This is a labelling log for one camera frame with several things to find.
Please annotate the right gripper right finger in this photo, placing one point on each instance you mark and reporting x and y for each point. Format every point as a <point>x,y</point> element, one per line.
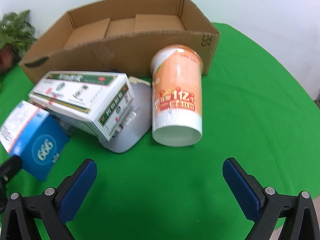
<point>264,206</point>

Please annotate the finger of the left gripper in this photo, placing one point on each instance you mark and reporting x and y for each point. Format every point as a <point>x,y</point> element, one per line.
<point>9,169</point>

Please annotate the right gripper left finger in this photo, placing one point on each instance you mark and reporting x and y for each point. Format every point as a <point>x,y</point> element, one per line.
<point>54,207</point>

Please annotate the blue white 999 box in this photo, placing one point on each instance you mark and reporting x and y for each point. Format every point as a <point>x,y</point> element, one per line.
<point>35,136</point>

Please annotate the white green medicine box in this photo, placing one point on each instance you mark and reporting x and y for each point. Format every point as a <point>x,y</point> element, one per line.
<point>94,102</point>

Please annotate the grey computer mouse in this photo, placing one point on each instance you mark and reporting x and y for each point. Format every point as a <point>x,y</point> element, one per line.
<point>136,122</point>

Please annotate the orange white paper cup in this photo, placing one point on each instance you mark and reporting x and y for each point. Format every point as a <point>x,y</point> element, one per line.
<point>176,96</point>

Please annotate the green tablecloth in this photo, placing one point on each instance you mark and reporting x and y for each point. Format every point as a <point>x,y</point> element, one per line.
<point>253,110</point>

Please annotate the green potted plant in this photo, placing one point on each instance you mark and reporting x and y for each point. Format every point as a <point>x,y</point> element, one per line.
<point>17,36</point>

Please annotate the brown cardboard box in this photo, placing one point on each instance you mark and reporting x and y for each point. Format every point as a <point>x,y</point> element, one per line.
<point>120,34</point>

